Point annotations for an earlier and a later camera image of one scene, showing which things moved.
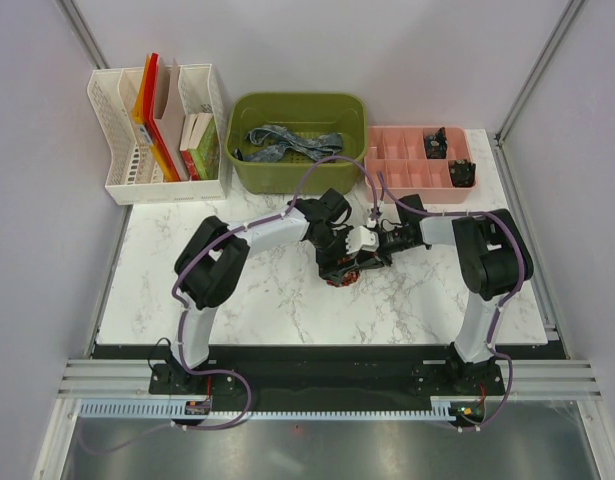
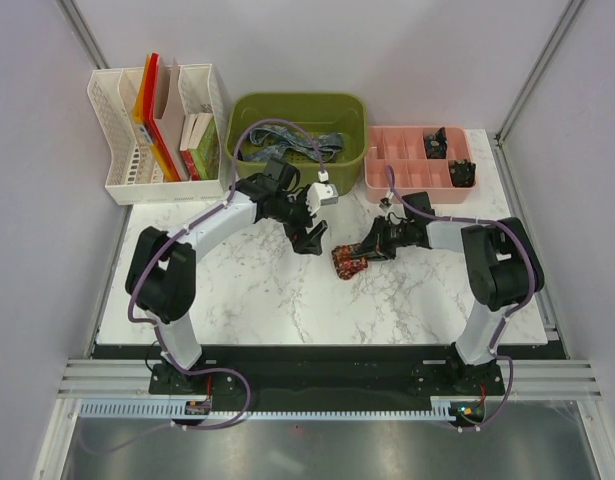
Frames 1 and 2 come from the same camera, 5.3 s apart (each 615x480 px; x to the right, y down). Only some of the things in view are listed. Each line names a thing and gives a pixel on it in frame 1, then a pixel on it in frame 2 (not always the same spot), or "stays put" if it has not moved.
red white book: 190,163 stays put
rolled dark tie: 436,145 stays put
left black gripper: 328,267 to 302,242
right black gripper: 381,254 stays put
